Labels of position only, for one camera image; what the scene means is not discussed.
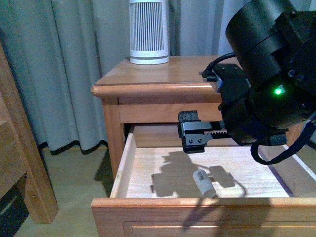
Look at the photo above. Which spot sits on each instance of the grey curtain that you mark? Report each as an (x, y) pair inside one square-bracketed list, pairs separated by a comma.
[(57, 50)]

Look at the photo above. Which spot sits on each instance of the wooden top drawer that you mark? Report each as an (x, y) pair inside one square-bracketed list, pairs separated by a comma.
[(154, 193)]

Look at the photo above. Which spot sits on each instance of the white medicine bottle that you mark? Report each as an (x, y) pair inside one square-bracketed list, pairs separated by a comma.
[(204, 184)]

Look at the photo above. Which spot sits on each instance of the white cylindrical air purifier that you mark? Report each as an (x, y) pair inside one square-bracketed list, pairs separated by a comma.
[(149, 44)]

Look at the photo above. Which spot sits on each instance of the wooden bed frame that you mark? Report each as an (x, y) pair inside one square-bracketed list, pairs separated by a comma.
[(20, 161)]

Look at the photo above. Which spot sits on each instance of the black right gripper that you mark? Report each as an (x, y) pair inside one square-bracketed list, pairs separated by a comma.
[(255, 105)]

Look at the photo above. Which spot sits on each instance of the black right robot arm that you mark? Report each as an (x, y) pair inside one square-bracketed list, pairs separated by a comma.
[(270, 34)]

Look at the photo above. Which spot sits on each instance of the wooden nightstand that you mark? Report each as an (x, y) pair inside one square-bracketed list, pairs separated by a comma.
[(133, 93)]

